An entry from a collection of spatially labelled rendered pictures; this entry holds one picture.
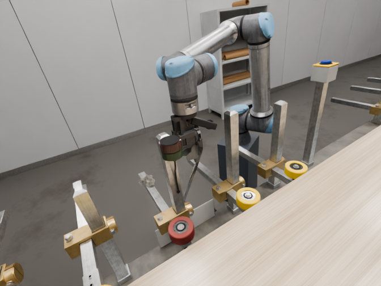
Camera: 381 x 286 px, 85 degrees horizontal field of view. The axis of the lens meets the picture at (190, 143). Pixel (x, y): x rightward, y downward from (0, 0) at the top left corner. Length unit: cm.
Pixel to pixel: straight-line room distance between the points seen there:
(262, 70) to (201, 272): 104
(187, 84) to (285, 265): 54
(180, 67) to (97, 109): 266
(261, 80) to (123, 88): 226
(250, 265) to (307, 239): 17
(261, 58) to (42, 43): 251
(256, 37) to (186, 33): 230
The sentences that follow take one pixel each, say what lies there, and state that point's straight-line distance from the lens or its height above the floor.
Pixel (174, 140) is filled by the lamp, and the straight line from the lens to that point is 55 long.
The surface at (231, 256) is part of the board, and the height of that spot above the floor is 90.
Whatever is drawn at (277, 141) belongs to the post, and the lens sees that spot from 94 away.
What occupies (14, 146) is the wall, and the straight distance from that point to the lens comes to 346.
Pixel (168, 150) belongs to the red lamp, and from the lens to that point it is 54.
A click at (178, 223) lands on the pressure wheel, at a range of 69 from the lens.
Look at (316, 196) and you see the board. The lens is 81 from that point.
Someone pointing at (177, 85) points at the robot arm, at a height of 128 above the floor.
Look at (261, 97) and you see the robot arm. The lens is 137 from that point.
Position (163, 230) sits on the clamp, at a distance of 77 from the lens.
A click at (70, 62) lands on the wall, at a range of 311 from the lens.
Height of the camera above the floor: 143
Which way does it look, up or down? 30 degrees down
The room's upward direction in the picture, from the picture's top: 8 degrees counter-clockwise
